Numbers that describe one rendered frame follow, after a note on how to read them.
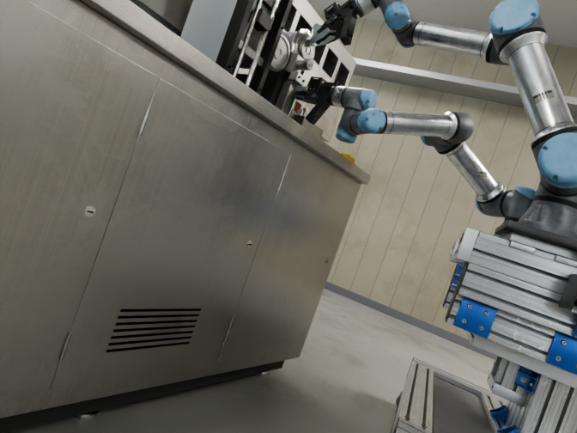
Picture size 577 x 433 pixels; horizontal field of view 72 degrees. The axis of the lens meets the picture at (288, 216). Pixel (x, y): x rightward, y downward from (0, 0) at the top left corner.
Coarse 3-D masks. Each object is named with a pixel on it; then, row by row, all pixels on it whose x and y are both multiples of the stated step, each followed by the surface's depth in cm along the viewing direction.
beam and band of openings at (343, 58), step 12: (300, 0) 189; (300, 12) 191; (312, 12) 198; (288, 24) 191; (300, 24) 202; (312, 24) 201; (324, 48) 215; (336, 48) 222; (324, 60) 217; (336, 60) 228; (348, 60) 234; (324, 72) 220; (336, 72) 229; (348, 72) 240; (348, 84) 242
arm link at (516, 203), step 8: (512, 192) 156; (520, 192) 150; (528, 192) 148; (504, 200) 156; (512, 200) 153; (520, 200) 150; (528, 200) 148; (504, 208) 156; (512, 208) 152; (520, 208) 149; (504, 216) 160; (512, 216) 151; (520, 216) 148
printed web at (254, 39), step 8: (248, 24) 143; (256, 32) 140; (288, 32) 150; (296, 32) 148; (256, 40) 139; (288, 40) 147; (256, 48) 139; (232, 64) 152; (240, 64) 149; (248, 64) 146
